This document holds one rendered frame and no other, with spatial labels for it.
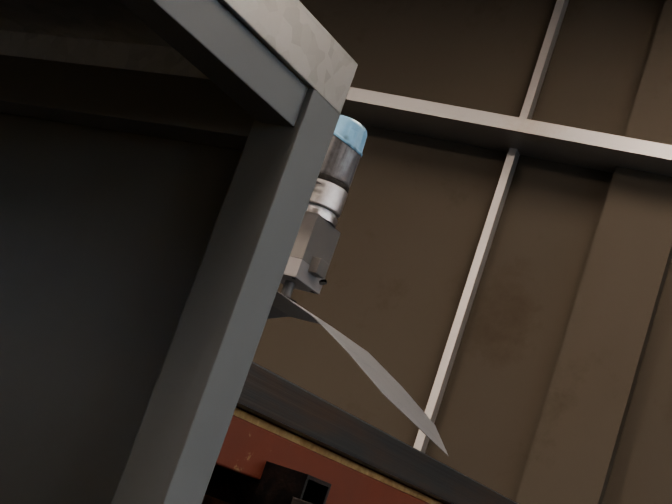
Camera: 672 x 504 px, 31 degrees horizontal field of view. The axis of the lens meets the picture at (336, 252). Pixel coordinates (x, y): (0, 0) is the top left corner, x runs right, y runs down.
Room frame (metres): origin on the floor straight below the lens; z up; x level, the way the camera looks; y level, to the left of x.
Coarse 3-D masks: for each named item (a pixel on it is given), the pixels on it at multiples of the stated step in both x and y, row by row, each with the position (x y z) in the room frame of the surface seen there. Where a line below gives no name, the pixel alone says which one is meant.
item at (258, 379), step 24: (264, 384) 1.17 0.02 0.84; (288, 384) 1.20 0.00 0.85; (264, 408) 1.18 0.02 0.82; (288, 408) 1.21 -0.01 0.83; (312, 408) 1.25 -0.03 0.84; (336, 408) 1.29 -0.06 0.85; (312, 432) 1.26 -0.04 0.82; (336, 432) 1.30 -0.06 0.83; (360, 432) 1.34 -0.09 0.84; (360, 456) 1.36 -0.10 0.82; (384, 456) 1.40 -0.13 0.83; (408, 456) 1.45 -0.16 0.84; (408, 480) 1.47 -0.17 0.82; (432, 480) 1.53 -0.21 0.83; (456, 480) 1.58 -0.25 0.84
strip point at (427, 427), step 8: (392, 400) 1.60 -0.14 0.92; (400, 408) 1.61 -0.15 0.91; (408, 408) 1.66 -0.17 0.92; (408, 416) 1.61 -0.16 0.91; (416, 416) 1.66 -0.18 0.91; (416, 424) 1.61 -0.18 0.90; (424, 424) 1.66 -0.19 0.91; (432, 424) 1.72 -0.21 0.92; (424, 432) 1.61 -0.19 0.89; (432, 432) 1.66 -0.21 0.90; (432, 440) 1.61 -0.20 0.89; (440, 440) 1.67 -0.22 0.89; (440, 448) 1.61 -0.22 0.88
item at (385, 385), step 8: (360, 360) 1.65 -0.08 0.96; (368, 368) 1.65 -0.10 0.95; (368, 376) 1.60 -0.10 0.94; (376, 376) 1.66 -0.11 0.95; (384, 376) 1.71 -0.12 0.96; (376, 384) 1.60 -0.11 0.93; (384, 384) 1.66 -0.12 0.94; (392, 384) 1.71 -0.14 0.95; (384, 392) 1.60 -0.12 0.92; (392, 392) 1.66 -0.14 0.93; (400, 392) 1.72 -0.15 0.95; (400, 400) 1.66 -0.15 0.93; (408, 400) 1.72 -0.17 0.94; (416, 408) 1.72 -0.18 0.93; (424, 416) 1.72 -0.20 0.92
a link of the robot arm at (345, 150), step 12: (348, 120) 1.76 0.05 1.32; (336, 132) 1.76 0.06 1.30; (348, 132) 1.76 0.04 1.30; (360, 132) 1.77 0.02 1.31; (336, 144) 1.76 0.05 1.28; (348, 144) 1.76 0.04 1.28; (360, 144) 1.78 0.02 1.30; (336, 156) 1.76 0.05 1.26; (348, 156) 1.77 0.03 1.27; (360, 156) 1.79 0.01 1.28; (324, 168) 1.76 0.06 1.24; (336, 168) 1.76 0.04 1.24; (348, 168) 1.77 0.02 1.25; (336, 180) 1.77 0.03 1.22; (348, 180) 1.78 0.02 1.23
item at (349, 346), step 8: (328, 328) 1.68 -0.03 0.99; (336, 336) 1.67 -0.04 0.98; (344, 344) 1.67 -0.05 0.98; (352, 344) 1.74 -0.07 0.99; (352, 352) 1.66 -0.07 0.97; (360, 352) 1.73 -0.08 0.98; (368, 352) 1.81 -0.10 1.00; (368, 360) 1.72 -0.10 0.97; (376, 360) 1.80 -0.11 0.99; (376, 368) 1.72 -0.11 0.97
